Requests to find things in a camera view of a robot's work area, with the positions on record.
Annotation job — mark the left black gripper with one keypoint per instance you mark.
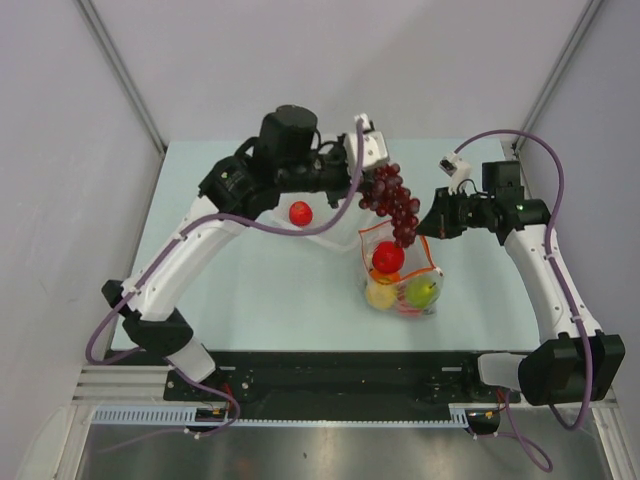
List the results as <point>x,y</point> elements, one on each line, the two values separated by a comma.
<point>343,187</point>

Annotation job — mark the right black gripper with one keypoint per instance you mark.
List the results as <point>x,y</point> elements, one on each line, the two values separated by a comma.
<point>439,220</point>

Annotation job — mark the dark purple grape bunch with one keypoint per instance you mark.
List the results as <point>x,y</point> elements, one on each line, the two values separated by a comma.
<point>384,193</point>

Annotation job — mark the red green apple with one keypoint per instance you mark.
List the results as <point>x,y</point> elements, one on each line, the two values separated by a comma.
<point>388,258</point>

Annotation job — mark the yellow green pear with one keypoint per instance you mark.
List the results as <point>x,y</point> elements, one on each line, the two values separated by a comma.
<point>421,292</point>

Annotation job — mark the clear zip bag orange zipper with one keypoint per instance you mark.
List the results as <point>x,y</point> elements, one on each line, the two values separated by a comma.
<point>418,262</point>

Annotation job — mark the orange fruit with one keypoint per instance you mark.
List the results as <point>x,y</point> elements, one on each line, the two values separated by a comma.
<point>384,278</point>

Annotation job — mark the yellow green mango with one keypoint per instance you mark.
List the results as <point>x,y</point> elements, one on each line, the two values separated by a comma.
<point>381,296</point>

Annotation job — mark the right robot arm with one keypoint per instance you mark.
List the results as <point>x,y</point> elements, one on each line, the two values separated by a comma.
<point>575,360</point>

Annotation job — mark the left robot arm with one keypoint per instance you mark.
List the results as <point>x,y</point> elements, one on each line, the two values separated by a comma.
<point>286,156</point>

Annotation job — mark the small red apple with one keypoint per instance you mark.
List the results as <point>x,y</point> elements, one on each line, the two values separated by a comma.
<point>300,214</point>

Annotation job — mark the white plastic basket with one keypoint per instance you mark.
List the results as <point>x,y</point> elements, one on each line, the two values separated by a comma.
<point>342,237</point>

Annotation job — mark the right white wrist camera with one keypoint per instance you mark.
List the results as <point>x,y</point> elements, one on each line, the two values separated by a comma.
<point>456,169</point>

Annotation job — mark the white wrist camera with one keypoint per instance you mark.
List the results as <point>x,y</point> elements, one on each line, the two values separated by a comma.
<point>374,149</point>
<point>456,169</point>

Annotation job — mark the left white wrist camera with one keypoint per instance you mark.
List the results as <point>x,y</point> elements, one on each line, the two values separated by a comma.
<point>374,149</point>

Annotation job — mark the right aluminium rail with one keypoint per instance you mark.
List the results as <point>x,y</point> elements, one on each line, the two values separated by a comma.
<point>509,149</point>

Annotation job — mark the right white cable duct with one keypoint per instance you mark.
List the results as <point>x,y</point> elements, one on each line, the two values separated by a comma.
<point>481,417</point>

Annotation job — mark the white cable duct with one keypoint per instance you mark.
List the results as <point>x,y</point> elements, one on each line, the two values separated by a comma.
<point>159,416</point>
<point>481,417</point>

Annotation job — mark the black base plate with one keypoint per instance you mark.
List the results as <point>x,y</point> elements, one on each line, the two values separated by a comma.
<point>350,386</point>

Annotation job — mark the right aluminium frame post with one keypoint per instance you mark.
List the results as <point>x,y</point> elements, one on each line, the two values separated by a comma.
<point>566,56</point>

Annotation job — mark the aluminium frame post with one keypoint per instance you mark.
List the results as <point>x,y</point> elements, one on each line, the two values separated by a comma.
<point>114,60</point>
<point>566,56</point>

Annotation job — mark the left aluminium frame post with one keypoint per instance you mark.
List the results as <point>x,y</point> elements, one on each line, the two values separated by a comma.
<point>114,60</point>

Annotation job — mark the left white cable duct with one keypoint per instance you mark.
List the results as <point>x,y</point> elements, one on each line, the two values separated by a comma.
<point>159,416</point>

